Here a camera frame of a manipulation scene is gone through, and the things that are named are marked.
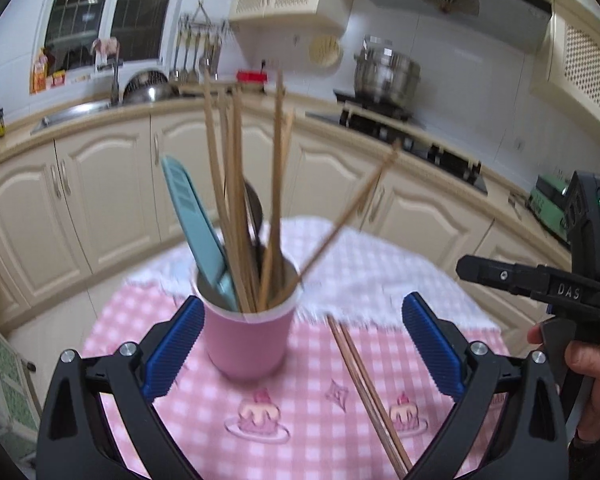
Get pink utensil cup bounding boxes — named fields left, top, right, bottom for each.
left=192, top=266, right=302, bottom=382

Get cream lower kitchen cabinets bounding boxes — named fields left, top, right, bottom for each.
left=0, top=100, right=570, bottom=330

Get steel kitchen sink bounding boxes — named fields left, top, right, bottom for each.
left=30, top=100, right=111, bottom=136

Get kitchen faucet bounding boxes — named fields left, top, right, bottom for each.
left=94, top=56, right=124, bottom=106

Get dark kitchen window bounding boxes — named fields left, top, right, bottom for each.
left=42, top=0, right=170, bottom=73

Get person's right hand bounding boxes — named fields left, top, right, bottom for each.
left=526, top=324, right=600, bottom=443

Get green appliance on counter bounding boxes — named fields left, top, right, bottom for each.
left=527, top=174, right=569, bottom=246

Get pink checkered tablecloth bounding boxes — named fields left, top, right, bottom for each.
left=78, top=278, right=512, bottom=480

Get white fringed cloth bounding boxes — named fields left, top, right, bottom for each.
left=126, top=216, right=501, bottom=334

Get black gas stove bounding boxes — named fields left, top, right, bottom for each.
left=306, top=90, right=488, bottom=195

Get teal spatula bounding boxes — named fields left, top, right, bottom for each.
left=161, top=156, right=239, bottom=312

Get dark metal spoon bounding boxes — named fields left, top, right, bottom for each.
left=245, top=181, right=263, bottom=269

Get stainless steel stock pot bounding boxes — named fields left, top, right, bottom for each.
left=354, top=35, right=420, bottom=110

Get steel wok in sink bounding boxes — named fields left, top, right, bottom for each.
left=122, top=70, right=180, bottom=105

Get round woven trivet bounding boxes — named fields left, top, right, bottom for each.
left=309, top=35, right=342, bottom=68

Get orange food package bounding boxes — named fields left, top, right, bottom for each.
left=30, top=48, right=48, bottom=94

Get red box on counter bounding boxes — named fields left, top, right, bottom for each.
left=236, top=70, right=268, bottom=84

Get hanging utensil rack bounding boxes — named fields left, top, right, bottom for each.
left=169, top=0, right=230, bottom=84

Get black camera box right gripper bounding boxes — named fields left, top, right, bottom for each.
left=565, top=171, right=600, bottom=283

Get upper right wall cabinet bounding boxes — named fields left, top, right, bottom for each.
left=530, top=4, right=600, bottom=143

